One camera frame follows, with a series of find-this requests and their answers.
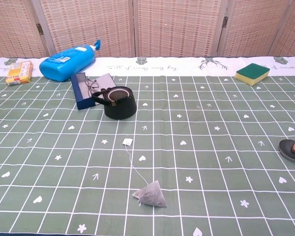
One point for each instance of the grey pyramid tea bag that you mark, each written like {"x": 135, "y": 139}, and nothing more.
{"x": 152, "y": 194}

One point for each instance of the black teapot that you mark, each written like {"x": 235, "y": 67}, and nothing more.
{"x": 121, "y": 108}

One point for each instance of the black teapot lid brown knob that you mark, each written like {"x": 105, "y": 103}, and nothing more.
{"x": 288, "y": 150}

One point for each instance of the green grid tablecloth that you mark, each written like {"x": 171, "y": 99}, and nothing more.
{"x": 199, "y": 147}

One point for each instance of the thin-framed eyeglasses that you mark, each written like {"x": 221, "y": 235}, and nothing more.
{"x": 95, "y": 85}

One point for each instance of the blue glasses case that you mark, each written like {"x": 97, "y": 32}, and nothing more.
{"x": 79, "y": 94}

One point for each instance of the woven folding screen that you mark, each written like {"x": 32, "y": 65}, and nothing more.
{"x": 177, "y": 27}

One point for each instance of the blue detergent bottle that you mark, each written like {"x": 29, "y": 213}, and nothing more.
{"x": 64, "y": 62}

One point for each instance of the green and yellow sponge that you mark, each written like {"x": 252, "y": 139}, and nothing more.
{"x": 252, "y": 73}

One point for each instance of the yellow cardboard box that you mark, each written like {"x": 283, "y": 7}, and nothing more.
{"x": 19, "y": 73}

